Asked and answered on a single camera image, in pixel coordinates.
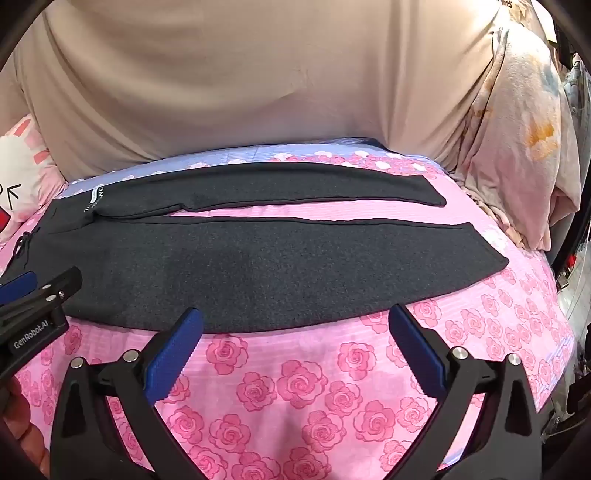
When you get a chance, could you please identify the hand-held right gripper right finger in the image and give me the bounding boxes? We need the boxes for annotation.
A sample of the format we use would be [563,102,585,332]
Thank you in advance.
[388,303,542,480]

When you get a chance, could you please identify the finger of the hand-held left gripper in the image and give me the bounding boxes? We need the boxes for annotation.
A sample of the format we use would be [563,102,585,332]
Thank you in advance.
[0,271,38,306]
[0,266,84,326]

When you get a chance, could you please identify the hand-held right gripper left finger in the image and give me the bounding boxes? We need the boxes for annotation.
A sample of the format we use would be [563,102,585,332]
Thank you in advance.
[50,307,205,480]

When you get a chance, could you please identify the dark grey pants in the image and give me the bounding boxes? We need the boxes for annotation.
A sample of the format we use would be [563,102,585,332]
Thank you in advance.
[14,161,510,334]

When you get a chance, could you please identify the person's left hand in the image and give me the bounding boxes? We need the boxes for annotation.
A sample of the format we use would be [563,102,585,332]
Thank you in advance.
[0,378,51,478]

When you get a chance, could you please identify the pink rose bed sheet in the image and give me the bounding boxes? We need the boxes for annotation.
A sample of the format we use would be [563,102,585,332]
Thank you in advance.
[0,137,578,480]

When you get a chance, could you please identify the white rabbit pillow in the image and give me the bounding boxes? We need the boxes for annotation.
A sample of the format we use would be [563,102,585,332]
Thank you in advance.
[0,113,70,245]

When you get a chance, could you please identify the pale floral blanket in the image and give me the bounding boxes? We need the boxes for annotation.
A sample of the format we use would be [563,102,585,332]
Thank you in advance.
[455,9,583,252]

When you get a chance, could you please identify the beige cloth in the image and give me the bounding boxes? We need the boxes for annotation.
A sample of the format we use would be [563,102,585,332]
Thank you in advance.
[0,0,513,181]

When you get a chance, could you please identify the grey patterned cloth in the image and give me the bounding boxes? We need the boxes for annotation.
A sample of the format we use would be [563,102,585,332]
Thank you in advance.
[560,58,591,155]

